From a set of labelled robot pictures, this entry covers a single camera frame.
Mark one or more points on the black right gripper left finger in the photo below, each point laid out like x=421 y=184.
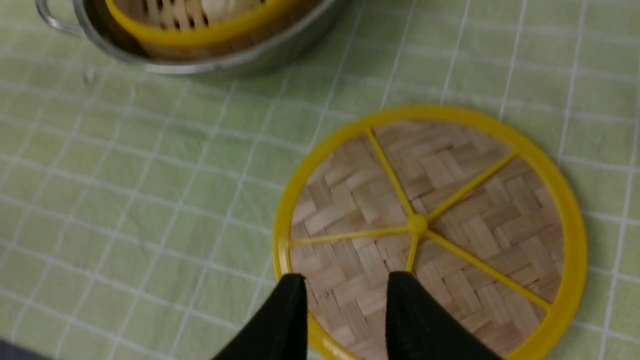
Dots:
x=278 y=330

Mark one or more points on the yellow-rimmed woven bamboo lid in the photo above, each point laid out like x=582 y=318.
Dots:
x=470 y=206

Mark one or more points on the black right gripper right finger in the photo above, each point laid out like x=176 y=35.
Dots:
x=417 y=327

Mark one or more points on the yellow-rimmed bamboo steamer basket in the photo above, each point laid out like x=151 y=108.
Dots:
x=180 y=30

